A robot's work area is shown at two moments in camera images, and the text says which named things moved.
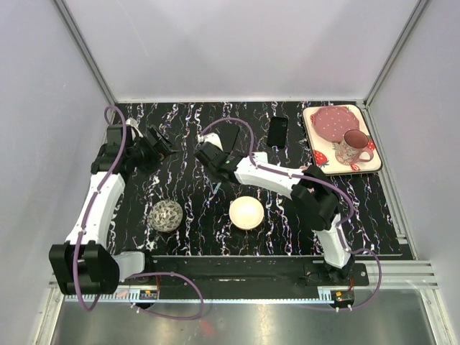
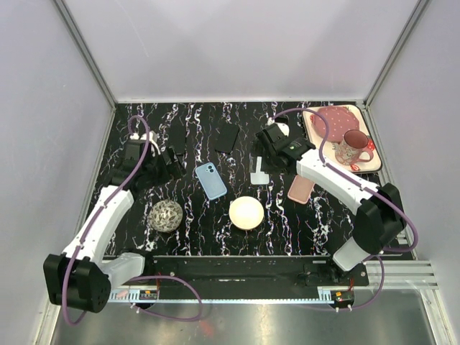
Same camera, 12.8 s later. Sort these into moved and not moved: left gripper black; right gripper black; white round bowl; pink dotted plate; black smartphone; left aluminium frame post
Moved: left gripper black; right gripper black
Not moved: black smartphone; pink dotted plate; white round bowl; left aluminium frame post
